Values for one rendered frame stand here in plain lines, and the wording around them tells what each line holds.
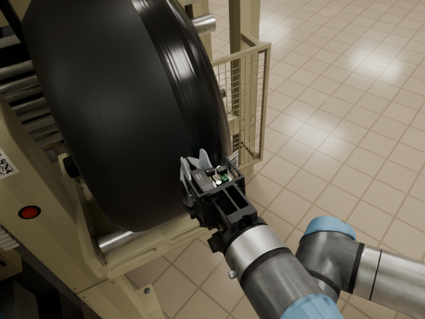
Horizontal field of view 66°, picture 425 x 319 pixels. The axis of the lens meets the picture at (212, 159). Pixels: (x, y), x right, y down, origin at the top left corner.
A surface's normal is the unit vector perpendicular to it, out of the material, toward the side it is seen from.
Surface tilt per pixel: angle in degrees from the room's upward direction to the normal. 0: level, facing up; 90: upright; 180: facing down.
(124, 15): 21
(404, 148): 0
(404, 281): 27
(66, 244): 90
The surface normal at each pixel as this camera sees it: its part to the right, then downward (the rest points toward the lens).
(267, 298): -0.67, -0.30
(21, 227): 0.46, 0.64
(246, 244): -0.37, -0.59
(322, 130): -0.07, -0.66
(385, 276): -0.40, -0.36
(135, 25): 0.14, -0.30
